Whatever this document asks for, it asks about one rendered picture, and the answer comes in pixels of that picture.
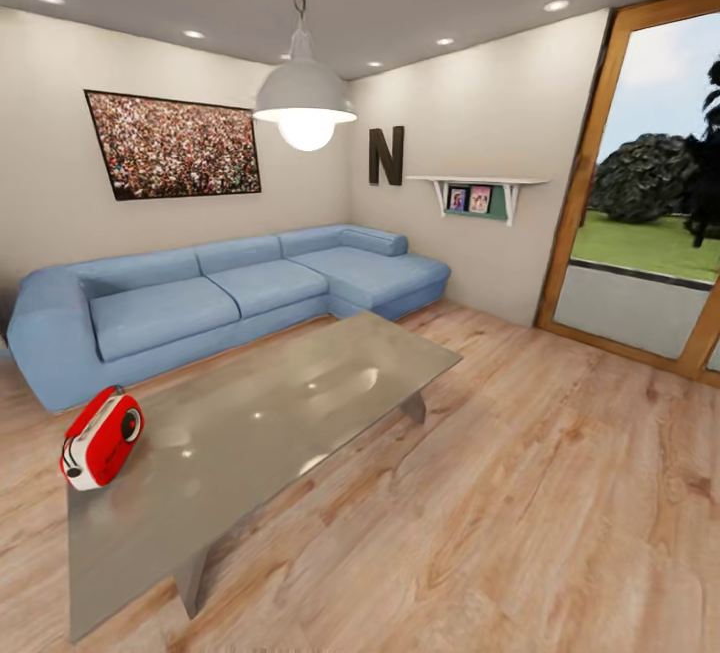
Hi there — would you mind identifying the radio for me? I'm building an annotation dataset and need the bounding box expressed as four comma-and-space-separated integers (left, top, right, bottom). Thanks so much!
60, 385, 144, 490

